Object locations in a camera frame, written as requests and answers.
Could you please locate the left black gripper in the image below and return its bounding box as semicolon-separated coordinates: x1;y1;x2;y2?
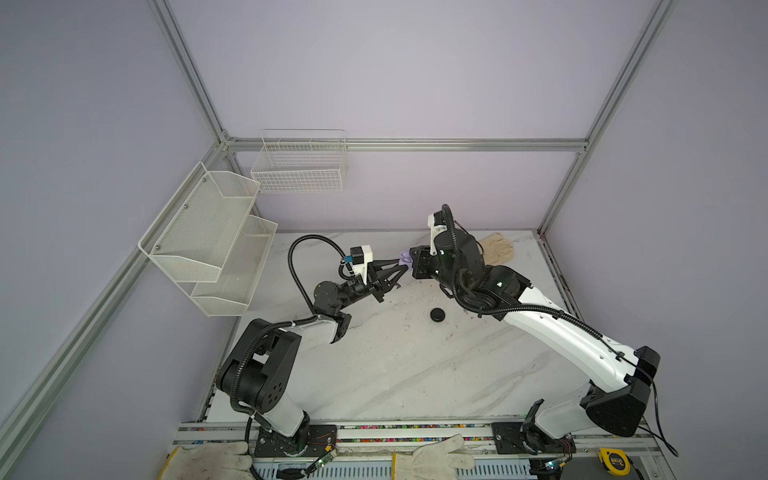
337;259;407;313

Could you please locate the lilac round disc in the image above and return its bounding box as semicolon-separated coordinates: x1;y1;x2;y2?
398;250;413;269

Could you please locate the black earbud charging case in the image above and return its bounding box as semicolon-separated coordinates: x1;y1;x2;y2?
429;308;446;323

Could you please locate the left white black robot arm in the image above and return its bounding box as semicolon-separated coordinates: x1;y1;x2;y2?
216;234;411;438

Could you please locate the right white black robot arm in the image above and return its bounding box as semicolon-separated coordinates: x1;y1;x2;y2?
409;205;660;454

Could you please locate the beige work glove on table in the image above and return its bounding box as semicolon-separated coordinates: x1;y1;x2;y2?
479;232;515;266

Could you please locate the white mesh shelf lower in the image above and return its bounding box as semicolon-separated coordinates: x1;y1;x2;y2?
191;215;278;317

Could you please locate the white mesh shelf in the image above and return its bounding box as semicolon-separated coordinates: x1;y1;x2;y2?
191;215;278;317
138;163;260;283

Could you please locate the white glove front centre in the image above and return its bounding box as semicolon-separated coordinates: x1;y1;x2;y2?
391;434;476;480

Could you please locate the white glove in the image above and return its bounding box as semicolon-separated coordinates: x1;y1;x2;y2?
391;434;476;480
158;442;254;480

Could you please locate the white mesh shelf upper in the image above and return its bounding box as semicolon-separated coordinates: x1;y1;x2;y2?
138;163;260;283

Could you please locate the white glove front left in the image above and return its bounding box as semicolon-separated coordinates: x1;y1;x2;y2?
158;442;254;480

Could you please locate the yellow tape measure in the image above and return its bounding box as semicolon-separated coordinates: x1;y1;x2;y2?
598;448;631;477

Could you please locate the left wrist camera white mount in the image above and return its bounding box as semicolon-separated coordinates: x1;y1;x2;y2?
345;245;373;284

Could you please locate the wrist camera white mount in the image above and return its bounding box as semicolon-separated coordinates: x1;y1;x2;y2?
427;211;448;242
345;245;373;284

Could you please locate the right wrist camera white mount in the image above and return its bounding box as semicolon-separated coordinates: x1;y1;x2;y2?
427;211;448;242

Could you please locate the white wire basket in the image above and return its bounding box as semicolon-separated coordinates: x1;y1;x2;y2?
251;129;348;194

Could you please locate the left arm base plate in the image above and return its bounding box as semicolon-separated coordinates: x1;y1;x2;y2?
249;424;338;458

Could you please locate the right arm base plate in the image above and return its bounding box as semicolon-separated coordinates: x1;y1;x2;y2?
491;422;575;455

